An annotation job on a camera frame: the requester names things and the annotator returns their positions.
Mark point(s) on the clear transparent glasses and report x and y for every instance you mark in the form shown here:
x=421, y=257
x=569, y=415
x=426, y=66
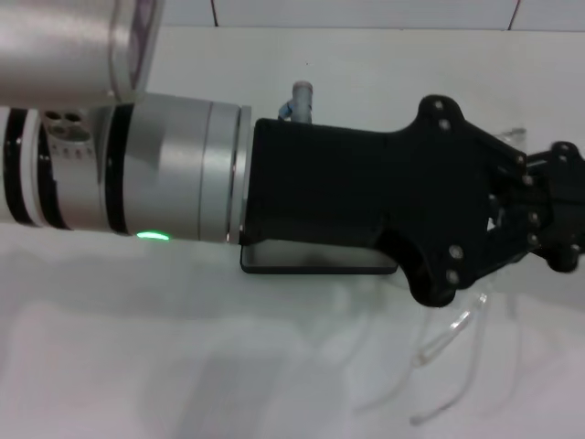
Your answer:
x=457, y=322

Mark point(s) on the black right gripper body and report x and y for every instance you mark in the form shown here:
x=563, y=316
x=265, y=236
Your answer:
x=569, y=206

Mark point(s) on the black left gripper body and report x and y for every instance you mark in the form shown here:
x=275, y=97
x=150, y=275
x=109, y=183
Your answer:
x=356, y=192

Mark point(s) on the black glasses case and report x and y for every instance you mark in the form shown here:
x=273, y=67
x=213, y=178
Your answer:
x=320, y=265

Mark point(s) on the silver cylindrical connector plug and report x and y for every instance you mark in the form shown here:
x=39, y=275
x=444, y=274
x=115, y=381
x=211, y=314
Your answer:
x=301, y=103

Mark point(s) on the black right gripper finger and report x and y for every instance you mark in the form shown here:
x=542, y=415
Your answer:
x=507, y=160
x=516, y=242

